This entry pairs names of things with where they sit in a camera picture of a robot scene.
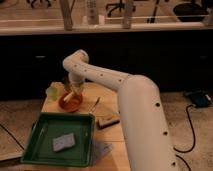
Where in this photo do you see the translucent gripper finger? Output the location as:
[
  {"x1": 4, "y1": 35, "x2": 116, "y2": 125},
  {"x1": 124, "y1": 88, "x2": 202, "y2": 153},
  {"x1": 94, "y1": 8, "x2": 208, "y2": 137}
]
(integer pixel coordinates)
[
  {"x1": 77, "y1": 85, "x2": 84, "y2": 96},
  {"x1": 70, "y1": 84, "x2": 76, "y2": 94}
]

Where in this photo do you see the yellow banana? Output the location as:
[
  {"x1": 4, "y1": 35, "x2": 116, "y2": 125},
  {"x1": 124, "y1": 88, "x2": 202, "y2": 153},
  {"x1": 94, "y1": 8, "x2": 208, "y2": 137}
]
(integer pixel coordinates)
[{"x1": 63, "y1": 92, "x2": 74, "y2": 102}]

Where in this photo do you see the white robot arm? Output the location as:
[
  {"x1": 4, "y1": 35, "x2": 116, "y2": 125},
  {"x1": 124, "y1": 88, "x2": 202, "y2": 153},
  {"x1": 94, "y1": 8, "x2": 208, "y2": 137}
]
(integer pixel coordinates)
[{"x1": 63, "y1": 50, "x2": 179, "y2": 171}]

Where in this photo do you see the red bowl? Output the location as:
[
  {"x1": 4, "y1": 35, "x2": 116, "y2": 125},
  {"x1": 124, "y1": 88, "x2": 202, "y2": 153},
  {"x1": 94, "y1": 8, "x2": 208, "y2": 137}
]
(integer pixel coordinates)
[{"x1": 58, "y1": 93, "x2": 83, "y2": 112}]

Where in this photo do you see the brown scrub brush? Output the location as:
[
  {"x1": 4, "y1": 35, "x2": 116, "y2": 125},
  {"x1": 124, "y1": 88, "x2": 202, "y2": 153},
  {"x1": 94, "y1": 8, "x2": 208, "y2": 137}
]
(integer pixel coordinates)
[{"x1": 97, "y1": 114, "x2": 120, "y2": 129}]

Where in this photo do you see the grey sponge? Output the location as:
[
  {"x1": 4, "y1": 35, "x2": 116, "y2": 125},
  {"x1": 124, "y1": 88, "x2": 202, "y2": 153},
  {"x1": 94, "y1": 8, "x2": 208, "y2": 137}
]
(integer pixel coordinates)
[{"x1": 53, "y1": 133, "x2": 75, "y2": 152}]

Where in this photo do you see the grey cloth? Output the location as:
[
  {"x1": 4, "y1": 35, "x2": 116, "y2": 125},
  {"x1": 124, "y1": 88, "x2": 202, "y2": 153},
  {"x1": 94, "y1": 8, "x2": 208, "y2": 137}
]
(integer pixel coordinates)
[{"x1": 91, "y1": 141, "x2": 113, "y2": 165}]

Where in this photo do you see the green plastic tray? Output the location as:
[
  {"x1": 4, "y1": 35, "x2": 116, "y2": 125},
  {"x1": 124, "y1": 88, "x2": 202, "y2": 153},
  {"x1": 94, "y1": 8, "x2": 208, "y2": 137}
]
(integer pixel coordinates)
[{"x1": 21, "y1": 113, "x2": 95, "y2": 167}]

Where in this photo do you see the black device on floor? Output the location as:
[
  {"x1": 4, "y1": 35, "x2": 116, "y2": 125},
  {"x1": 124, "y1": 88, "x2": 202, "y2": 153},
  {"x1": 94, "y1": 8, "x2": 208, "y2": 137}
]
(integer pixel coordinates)
[{"x1": 184, "y1": 91, "x2": 211, "y2": 108}]

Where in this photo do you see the black cable on floor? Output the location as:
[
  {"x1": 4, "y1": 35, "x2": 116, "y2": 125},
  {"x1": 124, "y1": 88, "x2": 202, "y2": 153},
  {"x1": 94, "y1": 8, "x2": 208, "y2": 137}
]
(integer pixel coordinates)
[{"x1": 173, "y1": 104, "x2": 197, "y2": 171}]

